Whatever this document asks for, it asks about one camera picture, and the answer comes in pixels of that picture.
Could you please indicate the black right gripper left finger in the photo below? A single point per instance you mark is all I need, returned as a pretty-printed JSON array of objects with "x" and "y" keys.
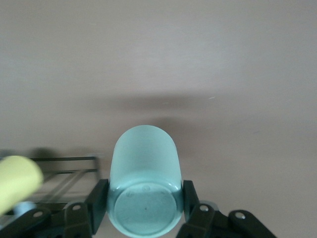
[{"x": 79, "y": 218}]

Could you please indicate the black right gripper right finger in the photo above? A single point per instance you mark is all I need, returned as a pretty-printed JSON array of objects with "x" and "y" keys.
[{"x": 203, "y": 223}]

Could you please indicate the mint green plastic cup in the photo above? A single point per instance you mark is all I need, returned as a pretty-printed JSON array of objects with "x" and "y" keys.
[{"x": 144, "y": 161}]

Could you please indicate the yellow plastic cup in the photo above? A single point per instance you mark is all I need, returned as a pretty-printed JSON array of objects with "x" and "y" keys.
[{"x": 17, "y": 181}]

